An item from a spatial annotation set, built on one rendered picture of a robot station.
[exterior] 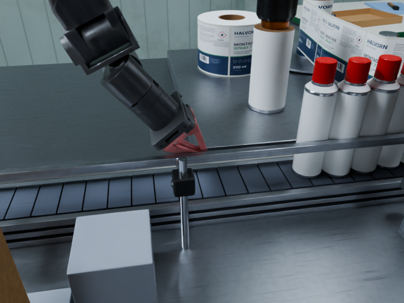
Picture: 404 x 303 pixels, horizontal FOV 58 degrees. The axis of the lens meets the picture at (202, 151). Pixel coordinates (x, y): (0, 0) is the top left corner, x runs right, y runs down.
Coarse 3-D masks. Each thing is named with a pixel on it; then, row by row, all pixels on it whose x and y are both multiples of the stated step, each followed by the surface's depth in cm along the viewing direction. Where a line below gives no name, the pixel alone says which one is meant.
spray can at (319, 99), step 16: (320, 64) 55; (336, 64) 55; (320, 80) 56; (304, 96) 59; (320, 96) 56; (336, 96) 57; (304, 112) 59; (320, 112) 58; (304, 128) 60; (320, 128) 59; (304, 160) 63; (320, 160) 63; (304, 176) 64
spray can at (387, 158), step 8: (400, 72) 60; (400, 80) 60; (400, 88) 59; (400, 96) 60; (400, 104) 60; (400, 112) 61; (392, 120) 62; (400, 120) 62; (392, 128) 63; (400, 128) 62; (400, 144) 64; (384, 152) 65; (392, 152) 65; (400, 152) 65; (384, 160) 66; (392, 160) 66; (400, 160) 67; (384, 168) 67; (392, 168) 67
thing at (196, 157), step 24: (288, 144) 58; (312, 144) 58; (336, 144) 59; (360, 144) 60; (384, 144) 61; (24, 168) 53; (48, 168) 53; (72, 168) 53; (96, 168) 54; (120, 168) 54
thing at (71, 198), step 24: (216, 168) 67; (240, 168) 67; (264, 168) 67; (288, 168) 67; (0, 192) 61; (24, 192) 61; (48, 192) 61; (72, 192) 61; (96, 192) 61; (120, 192) 61; (144, 192) 61; (168, 192) 61; (216, 192) 61; (240, 192) 61; (0, 216) 56; (24, 216) 56
